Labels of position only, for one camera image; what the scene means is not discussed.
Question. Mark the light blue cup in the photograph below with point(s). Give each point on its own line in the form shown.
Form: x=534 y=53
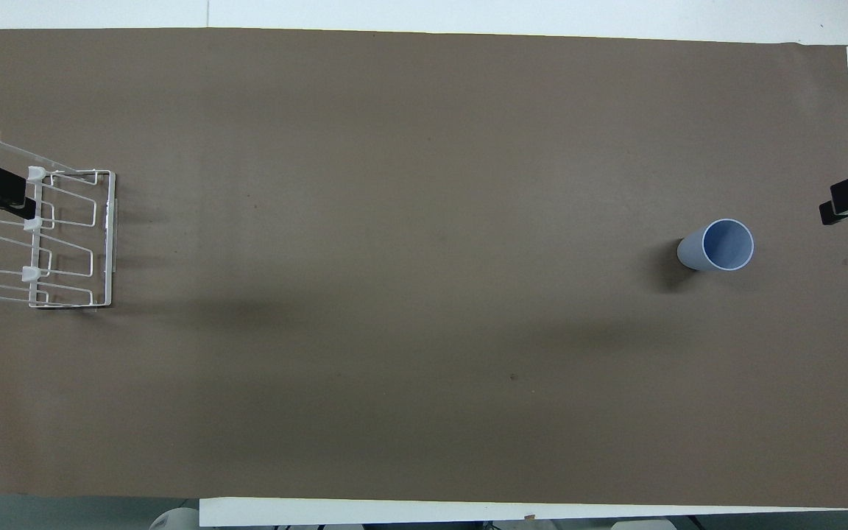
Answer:
x=722 y=246

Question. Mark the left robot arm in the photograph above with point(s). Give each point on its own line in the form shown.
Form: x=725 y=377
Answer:
x=175 y=519

